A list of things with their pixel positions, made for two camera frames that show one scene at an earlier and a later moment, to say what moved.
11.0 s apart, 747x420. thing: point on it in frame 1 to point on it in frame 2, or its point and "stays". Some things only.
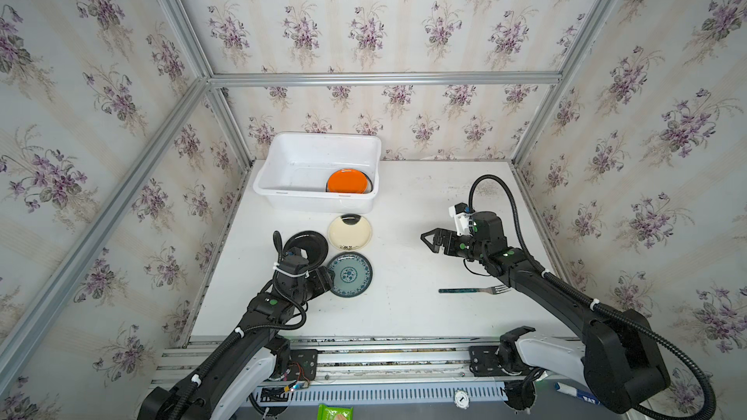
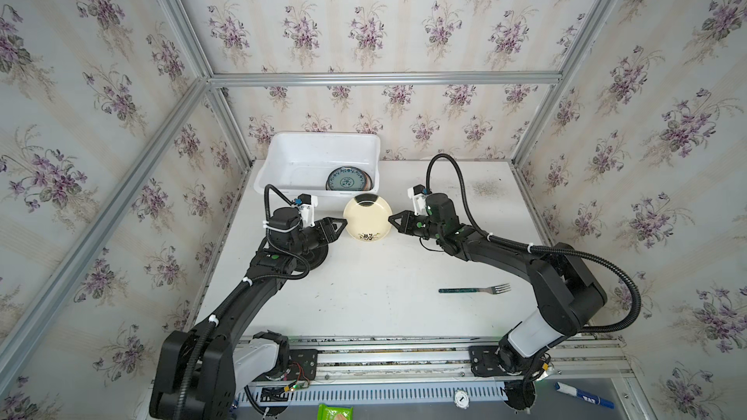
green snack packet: x=328 y=412 stays
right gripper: x=449 y=242 to x=414 y=225
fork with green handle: x=495 y=290 stays
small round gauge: x=462 y=399 stays
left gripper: x=315 y=283 to x=318 y=227
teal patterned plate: x=353 y=274 to x=346 y=178
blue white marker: x=583 y=395 stays
